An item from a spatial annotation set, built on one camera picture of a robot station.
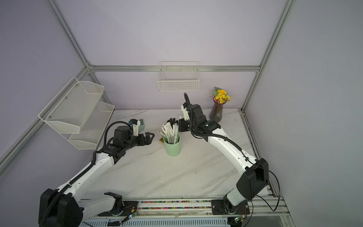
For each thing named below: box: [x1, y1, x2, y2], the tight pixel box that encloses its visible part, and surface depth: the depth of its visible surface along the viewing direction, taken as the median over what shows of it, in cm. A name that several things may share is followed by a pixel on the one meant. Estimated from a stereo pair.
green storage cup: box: [163, 132, 182, 158], surface depth 89 cm
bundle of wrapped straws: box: [158, 122, 179, 144], surface depth 87 cm
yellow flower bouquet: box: [209, 86, 232, 105], surface depth 97 cm
